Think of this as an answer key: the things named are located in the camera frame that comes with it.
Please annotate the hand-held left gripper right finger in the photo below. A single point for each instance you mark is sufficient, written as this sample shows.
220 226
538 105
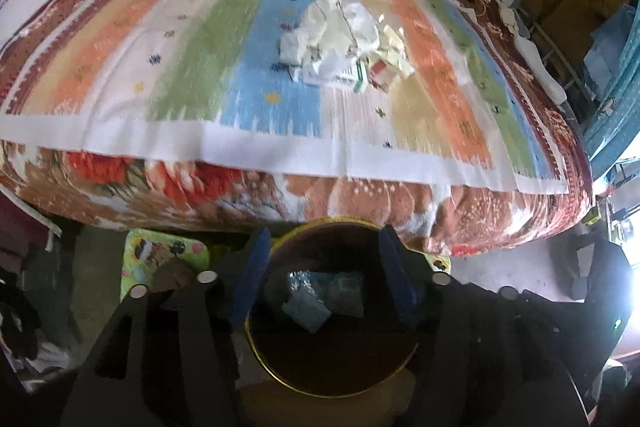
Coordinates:
397 282

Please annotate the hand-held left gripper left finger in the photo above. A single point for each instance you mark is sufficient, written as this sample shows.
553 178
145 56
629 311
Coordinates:
250 279

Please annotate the brown round bin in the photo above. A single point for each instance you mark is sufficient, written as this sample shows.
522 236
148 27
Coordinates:
330 357

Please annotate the pale yellow plastic wrapper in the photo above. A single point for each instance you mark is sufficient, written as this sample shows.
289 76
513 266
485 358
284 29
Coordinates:
395 52

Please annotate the clear plastic bag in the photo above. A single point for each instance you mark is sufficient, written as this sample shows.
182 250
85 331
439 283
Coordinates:
312 34

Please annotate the blue plastic packet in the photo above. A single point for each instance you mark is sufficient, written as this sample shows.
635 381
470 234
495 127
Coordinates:
346 294
305 312

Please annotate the floral bed blanket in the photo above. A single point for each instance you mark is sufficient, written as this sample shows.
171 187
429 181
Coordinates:
350 207

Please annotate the green cartoon printed mat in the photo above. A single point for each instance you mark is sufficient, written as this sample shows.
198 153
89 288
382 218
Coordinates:
160 252

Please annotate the blue printed cloth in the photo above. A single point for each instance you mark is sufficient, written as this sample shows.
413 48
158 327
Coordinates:
620 107

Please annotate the red and white packet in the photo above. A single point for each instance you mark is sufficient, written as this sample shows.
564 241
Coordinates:
382 73

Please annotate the green and white carton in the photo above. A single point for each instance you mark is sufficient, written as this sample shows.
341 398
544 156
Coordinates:
340 79

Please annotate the striped woven mat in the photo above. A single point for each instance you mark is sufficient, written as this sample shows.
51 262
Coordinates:
200 57

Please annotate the black cloth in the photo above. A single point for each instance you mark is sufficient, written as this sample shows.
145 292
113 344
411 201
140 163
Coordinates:
20 322

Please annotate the maroon cloth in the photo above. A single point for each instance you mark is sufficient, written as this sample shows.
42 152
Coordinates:
20 227

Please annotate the white cloth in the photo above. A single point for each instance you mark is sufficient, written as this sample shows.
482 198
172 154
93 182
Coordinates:
540 67

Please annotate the metal rack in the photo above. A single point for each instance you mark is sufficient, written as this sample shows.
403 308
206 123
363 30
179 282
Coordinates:
547 52

